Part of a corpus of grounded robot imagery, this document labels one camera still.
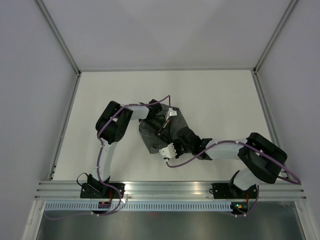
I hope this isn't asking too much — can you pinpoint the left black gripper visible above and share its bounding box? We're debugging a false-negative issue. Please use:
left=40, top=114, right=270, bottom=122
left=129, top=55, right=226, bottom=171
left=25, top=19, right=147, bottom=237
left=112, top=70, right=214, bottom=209
left=141, top=117, right=172, bottom=144

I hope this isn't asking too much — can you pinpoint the grey cloth napkin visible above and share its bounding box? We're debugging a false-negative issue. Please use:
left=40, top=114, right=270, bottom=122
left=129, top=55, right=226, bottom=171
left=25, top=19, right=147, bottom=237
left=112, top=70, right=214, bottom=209
left=138, top=103, right=188, bottom=154

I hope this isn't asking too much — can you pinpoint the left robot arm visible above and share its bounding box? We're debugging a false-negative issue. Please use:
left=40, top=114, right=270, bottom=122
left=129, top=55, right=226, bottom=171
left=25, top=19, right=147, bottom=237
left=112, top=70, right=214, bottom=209
left=87, top=99, right=163, bottom=198

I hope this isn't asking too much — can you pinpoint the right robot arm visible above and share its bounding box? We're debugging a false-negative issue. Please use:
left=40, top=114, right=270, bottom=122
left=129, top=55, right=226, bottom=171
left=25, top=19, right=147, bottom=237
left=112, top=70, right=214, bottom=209
left=173, top=127, right=288, bottom=198

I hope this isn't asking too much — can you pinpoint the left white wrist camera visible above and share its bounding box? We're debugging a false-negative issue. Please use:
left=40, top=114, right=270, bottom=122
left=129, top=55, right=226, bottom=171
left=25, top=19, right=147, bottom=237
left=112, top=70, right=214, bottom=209
left=165, top=107, right=178, bottom=121

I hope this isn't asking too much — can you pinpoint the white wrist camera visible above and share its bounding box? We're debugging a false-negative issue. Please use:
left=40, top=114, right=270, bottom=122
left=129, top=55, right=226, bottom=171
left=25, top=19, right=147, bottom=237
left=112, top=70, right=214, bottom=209
left=159, top=143, right=177, bottom=159
left=165, top=107, right=178, bottom=121

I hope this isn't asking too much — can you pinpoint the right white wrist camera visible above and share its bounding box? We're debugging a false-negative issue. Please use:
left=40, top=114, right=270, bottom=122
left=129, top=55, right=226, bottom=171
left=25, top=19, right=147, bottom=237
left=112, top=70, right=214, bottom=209
left=159, top=143, right=177, bottom=159

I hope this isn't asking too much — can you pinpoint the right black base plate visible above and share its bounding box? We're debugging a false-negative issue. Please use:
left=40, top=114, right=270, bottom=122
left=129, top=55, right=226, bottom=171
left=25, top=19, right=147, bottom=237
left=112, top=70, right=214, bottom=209
left=208, top=182, right=258, bottom=200

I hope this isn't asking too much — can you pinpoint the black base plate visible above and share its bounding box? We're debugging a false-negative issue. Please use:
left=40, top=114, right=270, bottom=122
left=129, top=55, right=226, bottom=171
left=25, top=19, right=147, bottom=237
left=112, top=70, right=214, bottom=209
left=208, top=182, right=258, bottom=200
left=80, top=183, right=125, bottom=199

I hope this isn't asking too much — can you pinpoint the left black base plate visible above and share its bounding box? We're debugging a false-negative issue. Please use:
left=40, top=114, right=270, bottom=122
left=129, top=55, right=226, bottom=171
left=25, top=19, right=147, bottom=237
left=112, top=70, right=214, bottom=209
left=80, top=183, right=125, bottom=199

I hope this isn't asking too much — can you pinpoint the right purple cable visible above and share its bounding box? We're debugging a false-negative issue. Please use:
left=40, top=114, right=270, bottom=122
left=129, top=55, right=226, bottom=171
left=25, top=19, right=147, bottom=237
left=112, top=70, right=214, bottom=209
left=165, top=140, right=302, bottom=218

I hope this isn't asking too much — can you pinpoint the white slotted cable duct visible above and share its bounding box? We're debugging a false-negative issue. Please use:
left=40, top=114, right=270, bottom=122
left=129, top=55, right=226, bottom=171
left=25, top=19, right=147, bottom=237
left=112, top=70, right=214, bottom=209
left=45, top=200, right=232, bottom=212

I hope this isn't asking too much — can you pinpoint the aluminium front rail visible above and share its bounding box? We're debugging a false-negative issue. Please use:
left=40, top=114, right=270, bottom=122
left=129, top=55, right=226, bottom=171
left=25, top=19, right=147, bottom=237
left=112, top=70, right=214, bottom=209
left=34, top=180, right=307, bottom=202

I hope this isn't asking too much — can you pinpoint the right aluminium frame post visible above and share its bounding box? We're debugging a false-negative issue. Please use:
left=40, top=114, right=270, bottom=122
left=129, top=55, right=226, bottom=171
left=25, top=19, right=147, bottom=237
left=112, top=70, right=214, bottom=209
left=252, top=0, right=300, bottom=75

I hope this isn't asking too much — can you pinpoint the aluminium frame post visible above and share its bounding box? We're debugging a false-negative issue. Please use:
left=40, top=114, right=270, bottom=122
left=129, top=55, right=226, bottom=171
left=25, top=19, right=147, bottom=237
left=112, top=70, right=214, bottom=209
left=33, top=0, right=81, bottom=76
left=252, top=0, right=300, bottom=75

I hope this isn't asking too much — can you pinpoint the left aluminium frame post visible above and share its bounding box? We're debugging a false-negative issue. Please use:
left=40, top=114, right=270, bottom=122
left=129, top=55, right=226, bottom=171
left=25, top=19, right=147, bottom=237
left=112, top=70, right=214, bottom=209
left=33, top=0, right=81, bottom=76

